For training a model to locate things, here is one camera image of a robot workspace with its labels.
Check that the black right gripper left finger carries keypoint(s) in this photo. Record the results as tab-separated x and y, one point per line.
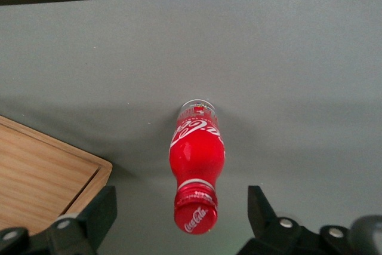
89	225

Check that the wooden cutting board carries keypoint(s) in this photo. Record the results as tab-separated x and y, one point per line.
38	177

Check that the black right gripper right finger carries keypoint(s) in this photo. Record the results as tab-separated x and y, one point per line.
268	234

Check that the red coke bottle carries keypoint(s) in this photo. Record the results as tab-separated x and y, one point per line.
195	153

